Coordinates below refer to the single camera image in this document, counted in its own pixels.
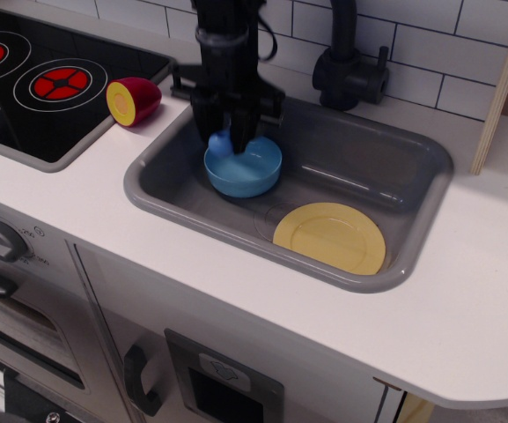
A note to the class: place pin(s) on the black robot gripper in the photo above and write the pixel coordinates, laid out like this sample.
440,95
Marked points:
226,81

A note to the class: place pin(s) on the blue handled grey spoon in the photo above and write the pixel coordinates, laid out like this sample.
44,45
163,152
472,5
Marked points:
220,144

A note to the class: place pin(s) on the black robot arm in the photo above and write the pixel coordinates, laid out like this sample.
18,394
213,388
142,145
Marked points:
232,21

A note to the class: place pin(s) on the blue plastic bowl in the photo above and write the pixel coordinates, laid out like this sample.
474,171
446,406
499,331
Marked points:
249,174

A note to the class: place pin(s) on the grey toy sink basin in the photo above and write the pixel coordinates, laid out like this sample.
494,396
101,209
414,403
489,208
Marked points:
395,177

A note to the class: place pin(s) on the red yellow toy fruit half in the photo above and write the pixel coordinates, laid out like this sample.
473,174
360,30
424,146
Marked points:
131,100

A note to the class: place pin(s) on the dark grey toy faucet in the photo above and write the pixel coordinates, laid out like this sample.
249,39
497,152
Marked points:
340,74

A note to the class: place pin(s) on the yellow plastic plate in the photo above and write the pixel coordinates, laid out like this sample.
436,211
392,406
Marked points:
333,234

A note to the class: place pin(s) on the black toy stovetop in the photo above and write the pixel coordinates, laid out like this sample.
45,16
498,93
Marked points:
53,83

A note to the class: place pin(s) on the grey oven knob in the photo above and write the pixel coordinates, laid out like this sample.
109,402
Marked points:
12,245

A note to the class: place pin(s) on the grey dispenser panel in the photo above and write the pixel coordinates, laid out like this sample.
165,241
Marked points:
220,389

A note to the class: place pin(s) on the toy oven door window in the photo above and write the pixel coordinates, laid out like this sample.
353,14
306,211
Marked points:
29,340

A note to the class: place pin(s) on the dark grey cabinet handle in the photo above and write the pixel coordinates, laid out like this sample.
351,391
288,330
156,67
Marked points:
134,363

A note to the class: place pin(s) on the wooden side post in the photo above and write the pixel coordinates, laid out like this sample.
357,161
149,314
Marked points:
506,83

